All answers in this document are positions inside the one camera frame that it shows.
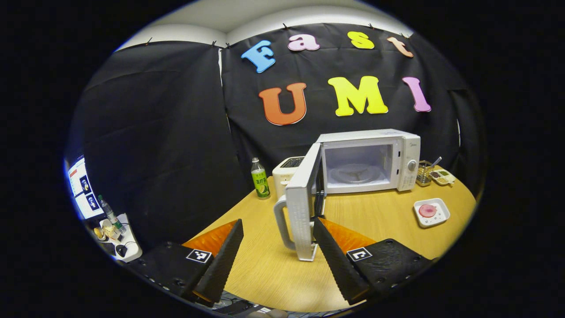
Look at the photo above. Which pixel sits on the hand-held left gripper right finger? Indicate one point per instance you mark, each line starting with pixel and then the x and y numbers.
pixel 340 269

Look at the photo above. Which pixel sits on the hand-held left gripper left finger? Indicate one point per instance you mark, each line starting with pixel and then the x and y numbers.
pixel 223 265

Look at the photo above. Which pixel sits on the pink round food slice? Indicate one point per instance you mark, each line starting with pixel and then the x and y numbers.
pixel 427 210

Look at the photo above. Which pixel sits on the white square plate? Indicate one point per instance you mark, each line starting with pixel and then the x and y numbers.
pixel 441 217

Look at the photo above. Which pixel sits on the white microwave oven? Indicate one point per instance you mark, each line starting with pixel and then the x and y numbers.
pixel 408 148

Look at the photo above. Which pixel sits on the glass microwave turntable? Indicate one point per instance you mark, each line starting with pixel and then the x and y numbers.
pixel 355 174

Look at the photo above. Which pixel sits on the green drink bottle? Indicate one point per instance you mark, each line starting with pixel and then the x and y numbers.
pixel 260 183

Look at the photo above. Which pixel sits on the white side table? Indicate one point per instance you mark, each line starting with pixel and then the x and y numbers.
pixel 132 247

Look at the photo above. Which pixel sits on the black computer mouse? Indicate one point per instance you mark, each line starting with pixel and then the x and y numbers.
pixel 121 250

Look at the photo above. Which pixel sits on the white toaster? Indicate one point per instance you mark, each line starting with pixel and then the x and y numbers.
pixel 282 176

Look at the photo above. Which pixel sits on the small beige box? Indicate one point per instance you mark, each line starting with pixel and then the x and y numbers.
pixel 113 232

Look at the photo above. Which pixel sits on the clear water bottle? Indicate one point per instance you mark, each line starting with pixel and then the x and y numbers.
pixel 110 215

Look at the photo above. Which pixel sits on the round gold tin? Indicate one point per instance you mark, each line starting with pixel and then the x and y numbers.
pixel 100 234

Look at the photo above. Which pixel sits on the divided tray with beans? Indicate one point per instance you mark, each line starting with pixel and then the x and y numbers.
pixel 443 178

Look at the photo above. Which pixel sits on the black backdrop cloth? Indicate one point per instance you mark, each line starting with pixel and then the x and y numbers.
pixel 176 132

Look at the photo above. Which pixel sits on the metal spoon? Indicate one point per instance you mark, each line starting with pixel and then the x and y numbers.
pixel 436 162

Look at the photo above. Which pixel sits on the computer monitor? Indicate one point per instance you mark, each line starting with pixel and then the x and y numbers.
pixel 81 190

